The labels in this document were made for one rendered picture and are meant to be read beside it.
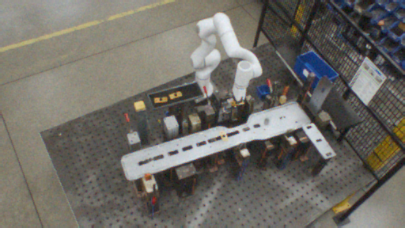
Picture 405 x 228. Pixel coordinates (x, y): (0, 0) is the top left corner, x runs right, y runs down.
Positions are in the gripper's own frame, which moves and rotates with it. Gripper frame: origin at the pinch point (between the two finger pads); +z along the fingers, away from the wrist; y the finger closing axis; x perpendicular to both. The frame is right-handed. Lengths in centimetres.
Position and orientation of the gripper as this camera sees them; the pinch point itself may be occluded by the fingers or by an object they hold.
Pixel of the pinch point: (237, 100)
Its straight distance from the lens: 224.2
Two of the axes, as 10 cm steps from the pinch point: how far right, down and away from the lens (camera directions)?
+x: 9.6, -1.8, 2.0
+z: -0.6, 5.9, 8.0
